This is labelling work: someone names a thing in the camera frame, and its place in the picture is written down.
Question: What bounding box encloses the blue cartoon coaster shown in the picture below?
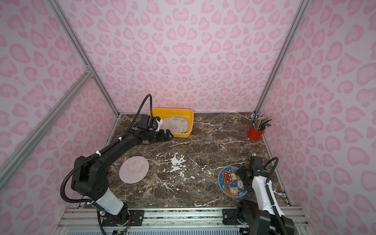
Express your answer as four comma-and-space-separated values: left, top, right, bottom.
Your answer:
217, 166, 248, 199

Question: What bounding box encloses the white butterfly coaster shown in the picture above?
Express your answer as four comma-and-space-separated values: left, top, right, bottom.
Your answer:
160, 117, 185, 133

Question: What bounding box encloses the pale pink coaster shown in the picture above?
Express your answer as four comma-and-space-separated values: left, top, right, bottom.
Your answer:
119, 156, 149, 184

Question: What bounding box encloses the pink floral line coaster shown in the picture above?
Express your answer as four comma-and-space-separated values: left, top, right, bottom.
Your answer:
181, 117, 190, 133

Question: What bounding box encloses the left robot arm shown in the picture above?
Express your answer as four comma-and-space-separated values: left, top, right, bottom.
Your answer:
60, 112, 174, 226

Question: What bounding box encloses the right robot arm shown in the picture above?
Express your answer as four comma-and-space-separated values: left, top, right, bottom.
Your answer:
236, 156, 295, 235

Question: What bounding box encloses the yellow plastic storage box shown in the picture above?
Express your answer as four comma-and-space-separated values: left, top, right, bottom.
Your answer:
152, 108, 194, 138

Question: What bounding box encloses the red pencil cup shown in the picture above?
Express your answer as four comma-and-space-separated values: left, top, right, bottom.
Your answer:
247, 125, 265, 141

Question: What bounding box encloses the coloured pencils bundle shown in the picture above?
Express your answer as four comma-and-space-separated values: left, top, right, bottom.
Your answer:
250, 113, 272, 131

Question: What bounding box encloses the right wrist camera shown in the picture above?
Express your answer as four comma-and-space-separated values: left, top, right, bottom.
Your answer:
249, 153, 264, 172

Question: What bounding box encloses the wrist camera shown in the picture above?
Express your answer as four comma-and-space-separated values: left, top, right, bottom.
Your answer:
137, 115, 163, 132
249, 153, 264, 172

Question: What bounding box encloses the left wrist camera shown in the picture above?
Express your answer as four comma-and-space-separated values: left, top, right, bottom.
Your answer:
137, 115, 163, 132

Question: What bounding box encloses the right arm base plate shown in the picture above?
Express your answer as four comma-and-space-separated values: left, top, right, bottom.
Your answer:
222, 208, 241, 225

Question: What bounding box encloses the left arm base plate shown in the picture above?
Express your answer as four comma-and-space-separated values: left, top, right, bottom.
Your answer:
102, 210, 145, 227

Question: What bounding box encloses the aluminium front rail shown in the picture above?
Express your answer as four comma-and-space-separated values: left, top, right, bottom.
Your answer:
54, 205, 313, 235

